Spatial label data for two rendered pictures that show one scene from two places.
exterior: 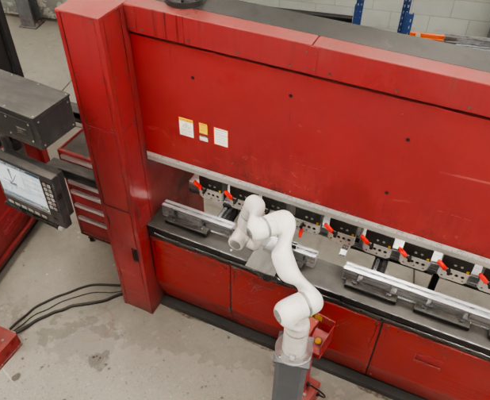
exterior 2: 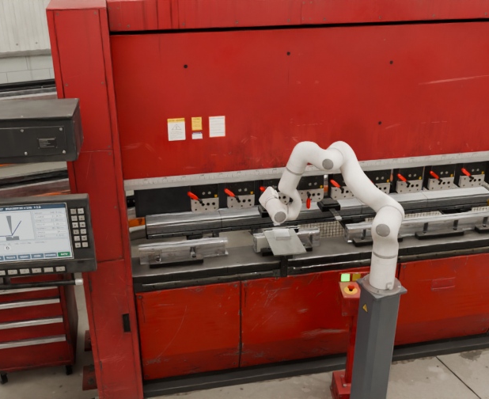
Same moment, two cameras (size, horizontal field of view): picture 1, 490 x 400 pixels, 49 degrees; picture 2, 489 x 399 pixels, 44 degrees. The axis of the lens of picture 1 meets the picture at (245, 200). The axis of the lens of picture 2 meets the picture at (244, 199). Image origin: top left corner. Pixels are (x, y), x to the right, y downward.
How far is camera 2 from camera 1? 1.91 m
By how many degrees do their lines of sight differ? 34
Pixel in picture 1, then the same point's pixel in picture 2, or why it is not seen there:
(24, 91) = (26, 106)
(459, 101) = (426, 12)
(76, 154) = not seen: outside the picture
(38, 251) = not seen: outside the picture
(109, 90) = (111, 92)
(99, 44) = (104, 36)
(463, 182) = (436, 86)
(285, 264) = (366, 181)
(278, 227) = (345, 152)
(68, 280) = not seen: outside the picture
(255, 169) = (255, 150)
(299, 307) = (396, 214)
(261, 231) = (339, 156)
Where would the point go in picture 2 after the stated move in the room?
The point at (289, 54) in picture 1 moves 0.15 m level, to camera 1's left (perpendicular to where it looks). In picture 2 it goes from (288, 9) to (263, 12)
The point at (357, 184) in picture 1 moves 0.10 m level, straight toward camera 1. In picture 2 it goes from (354, 125) to (363, 131)
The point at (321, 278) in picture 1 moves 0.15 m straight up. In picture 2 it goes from (332, 248) to (334, 226)
